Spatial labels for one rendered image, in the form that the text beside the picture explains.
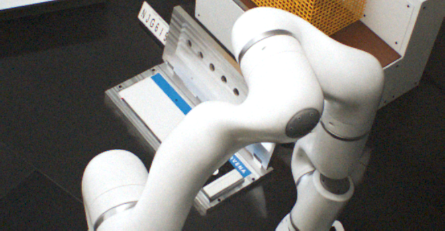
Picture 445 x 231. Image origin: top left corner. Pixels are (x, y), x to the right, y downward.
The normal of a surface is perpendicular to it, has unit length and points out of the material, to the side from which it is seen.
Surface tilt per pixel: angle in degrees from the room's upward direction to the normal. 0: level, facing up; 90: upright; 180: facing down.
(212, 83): 79
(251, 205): 0
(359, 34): 0
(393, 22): 90
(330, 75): 70
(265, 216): 0
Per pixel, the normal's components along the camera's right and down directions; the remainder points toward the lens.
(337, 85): -0.32, 0.54
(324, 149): -0.73, 0.51
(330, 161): -0.45, 0.67
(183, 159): -0.32, 0.30
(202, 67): -0.76, 0.31
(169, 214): 0.51, 0.41
